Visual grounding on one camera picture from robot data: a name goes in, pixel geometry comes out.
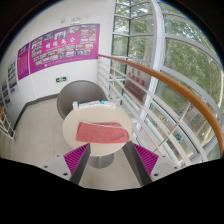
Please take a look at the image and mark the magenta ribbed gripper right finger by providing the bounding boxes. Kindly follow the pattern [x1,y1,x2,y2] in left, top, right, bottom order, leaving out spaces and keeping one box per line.
[121,141,181,186]

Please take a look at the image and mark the red lettered window sign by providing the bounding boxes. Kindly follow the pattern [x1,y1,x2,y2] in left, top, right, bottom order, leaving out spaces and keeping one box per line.
[125,66,151,104]

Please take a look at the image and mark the white box on table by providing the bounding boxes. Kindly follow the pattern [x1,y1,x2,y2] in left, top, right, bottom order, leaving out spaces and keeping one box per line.
[72,100,116,110]

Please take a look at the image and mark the white rack at left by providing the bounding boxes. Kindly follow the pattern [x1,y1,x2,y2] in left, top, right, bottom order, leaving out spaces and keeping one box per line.
[0,107,15,140]

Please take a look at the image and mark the white metal railing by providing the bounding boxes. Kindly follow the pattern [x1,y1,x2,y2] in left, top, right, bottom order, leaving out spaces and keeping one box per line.
[97,57,221,167]

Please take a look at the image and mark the grey tub chair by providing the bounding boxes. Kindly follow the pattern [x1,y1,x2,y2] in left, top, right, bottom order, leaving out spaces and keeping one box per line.
[57,80,106,119]

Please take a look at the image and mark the narrow magenta wall poster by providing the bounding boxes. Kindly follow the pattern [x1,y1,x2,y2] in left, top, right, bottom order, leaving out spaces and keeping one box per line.
[17,43,29,80]

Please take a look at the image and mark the pink towel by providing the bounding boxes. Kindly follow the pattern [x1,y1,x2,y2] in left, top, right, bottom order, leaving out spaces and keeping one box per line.
[76,122,130,144]

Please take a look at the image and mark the green exit sign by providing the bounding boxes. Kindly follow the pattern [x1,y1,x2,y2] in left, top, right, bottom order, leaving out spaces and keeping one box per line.
[56,77,67,83]

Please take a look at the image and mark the large magenta wall poster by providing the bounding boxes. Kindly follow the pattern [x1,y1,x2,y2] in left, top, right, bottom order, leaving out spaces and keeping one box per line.
[29,24,100,74]

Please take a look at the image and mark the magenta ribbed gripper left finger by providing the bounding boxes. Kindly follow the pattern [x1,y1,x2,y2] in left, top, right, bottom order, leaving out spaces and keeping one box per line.
[42,143,92,185]

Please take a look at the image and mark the white window frame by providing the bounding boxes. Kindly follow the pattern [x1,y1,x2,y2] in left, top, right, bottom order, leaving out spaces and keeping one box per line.
[110,0,224,148]

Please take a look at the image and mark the photo board left wall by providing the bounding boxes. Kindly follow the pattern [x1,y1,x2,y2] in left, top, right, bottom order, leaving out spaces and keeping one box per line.
[7,60,18,95]

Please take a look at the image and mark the orange wooden handrail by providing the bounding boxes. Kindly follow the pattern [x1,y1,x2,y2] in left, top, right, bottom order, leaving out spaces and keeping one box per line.
[99,54,224,155]

